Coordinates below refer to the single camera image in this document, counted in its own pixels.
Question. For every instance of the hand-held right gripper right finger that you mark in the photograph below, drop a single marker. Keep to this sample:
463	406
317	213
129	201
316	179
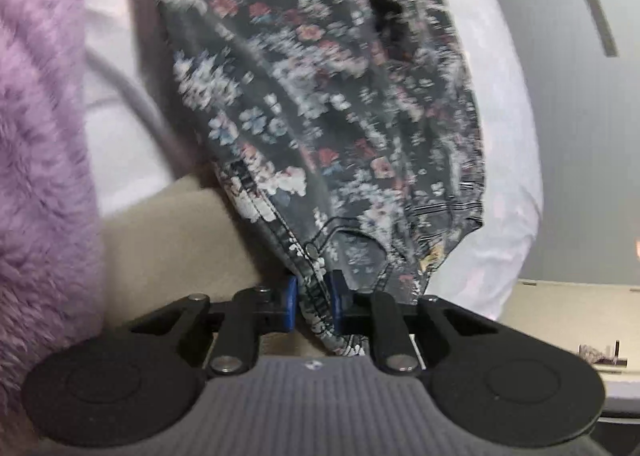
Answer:
336	305

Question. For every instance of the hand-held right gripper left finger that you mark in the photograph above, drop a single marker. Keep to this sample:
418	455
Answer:
289	305

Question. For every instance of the dark floral pants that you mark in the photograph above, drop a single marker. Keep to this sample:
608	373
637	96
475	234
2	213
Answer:
320	111

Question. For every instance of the beige cloth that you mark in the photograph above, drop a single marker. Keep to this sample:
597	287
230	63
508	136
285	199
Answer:
170	246

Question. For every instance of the cream wardrobe door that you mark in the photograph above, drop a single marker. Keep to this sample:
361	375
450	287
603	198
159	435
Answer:
560	316

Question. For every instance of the purple fluffy garment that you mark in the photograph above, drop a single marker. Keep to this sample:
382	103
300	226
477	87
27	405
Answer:
40	161

